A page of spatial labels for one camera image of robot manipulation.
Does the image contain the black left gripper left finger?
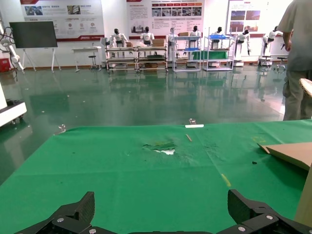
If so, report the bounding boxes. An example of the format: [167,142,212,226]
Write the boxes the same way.
[14,191,96,234]

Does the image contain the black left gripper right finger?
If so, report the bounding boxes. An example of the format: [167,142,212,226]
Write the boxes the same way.
[216,189,312,234]

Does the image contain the cardboard box with hole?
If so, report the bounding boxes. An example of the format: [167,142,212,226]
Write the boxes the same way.
[257,142,312,171]

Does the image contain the large open cardboard box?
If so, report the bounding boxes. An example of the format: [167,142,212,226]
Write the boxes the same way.
[293,78,312,223]

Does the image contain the red box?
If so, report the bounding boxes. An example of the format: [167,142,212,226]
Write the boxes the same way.
[0,58,11,73]

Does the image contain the green table cloth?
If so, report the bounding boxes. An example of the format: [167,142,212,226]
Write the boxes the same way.
[0,119,312,234]

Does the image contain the silver metal binder clip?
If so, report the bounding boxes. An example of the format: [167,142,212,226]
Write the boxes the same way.
[54,123,67,135]
[184,118,204,128]

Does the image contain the white machine base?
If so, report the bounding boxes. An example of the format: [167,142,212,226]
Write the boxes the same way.
[0,82,27,128]

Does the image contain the white shelf rack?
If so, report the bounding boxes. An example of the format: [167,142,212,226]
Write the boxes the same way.
[203,35,235,72]
[172,36,202,72]

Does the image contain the black stool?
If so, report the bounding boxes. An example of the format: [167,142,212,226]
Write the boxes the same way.
[274,57,289,72]
[87,55,98,71]

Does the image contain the metal shelf rack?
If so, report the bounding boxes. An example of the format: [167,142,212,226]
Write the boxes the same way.
[136,45,169,73]
[104,46,139,74]

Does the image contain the green covered table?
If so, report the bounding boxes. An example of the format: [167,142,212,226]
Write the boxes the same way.
[191,50,230,61]

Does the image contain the white table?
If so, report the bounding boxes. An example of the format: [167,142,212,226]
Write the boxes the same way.
[71,45,102,73]

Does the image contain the person in grey clothes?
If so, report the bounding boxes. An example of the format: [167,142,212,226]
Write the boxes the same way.
[277,0,312,122]

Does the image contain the black display on stand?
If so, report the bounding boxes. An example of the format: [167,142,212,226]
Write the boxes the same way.
[9,21,61,73]

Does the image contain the wall poster with building photos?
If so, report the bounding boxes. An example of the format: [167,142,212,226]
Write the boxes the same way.
[227,0,293,37]

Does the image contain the wall poster with red stripe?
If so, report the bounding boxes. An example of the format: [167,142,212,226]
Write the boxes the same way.
[20,0,105,42]

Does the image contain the wall poster with photo row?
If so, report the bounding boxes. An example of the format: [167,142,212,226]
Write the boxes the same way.
[126,0,205,40]

